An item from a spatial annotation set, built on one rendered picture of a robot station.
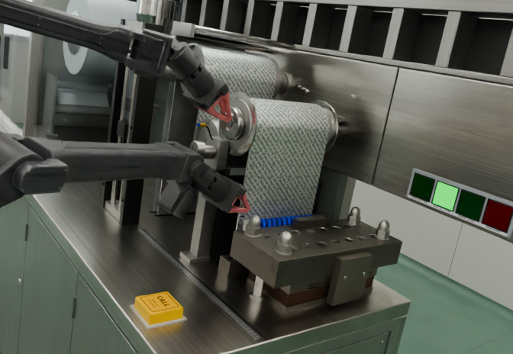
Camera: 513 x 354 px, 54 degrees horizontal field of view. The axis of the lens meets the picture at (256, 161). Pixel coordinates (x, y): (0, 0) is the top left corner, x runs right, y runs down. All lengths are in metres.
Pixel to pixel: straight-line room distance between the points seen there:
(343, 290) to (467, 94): 0.50
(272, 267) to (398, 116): 0.49
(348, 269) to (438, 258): 2.88
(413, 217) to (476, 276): 0.62
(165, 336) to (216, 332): 0.10
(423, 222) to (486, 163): 2.92
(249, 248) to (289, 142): 0.28
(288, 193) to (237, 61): 0.38
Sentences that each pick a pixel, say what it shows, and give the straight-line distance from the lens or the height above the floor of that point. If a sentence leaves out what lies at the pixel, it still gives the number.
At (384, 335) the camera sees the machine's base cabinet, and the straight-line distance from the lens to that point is 1.30.
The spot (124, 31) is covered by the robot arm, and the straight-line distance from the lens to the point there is 0.98.
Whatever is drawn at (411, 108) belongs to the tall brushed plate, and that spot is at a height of 1.35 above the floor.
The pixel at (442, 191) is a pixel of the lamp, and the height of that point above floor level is 1.19.
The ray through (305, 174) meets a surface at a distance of 1.25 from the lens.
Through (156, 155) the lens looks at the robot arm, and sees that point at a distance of 0.89.
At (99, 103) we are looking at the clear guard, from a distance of 2.05.
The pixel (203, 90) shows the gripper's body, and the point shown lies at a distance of 1.05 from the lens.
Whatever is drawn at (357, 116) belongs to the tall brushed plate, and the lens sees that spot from 1.33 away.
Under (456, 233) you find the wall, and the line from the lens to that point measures 3.90.
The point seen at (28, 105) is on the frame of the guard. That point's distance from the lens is 1.97.
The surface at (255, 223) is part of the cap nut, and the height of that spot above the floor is 1.06.
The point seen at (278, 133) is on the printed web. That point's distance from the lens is 1.16.
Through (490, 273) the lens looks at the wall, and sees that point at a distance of 3.82.
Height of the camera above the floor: 1.43
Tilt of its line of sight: 13 degrees down
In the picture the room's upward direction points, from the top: 10 degrees clockwise
